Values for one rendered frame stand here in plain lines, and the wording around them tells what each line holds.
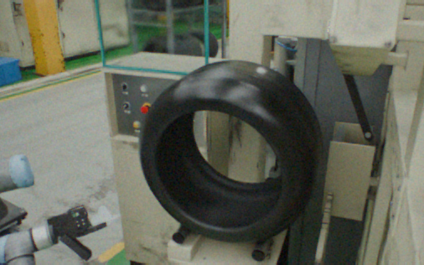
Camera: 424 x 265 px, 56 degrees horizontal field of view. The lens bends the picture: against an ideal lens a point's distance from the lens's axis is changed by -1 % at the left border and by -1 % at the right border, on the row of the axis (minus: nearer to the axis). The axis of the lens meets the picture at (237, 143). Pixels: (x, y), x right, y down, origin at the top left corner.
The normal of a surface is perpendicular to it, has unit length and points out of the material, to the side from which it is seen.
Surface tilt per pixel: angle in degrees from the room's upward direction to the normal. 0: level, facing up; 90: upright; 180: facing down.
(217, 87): 42
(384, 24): 72
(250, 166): 90
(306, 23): 90
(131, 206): 90
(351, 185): 90
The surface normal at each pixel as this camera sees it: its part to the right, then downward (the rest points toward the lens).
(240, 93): -0.01, -0.35
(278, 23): -0.29, 0.40
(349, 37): -0.28, 0.11
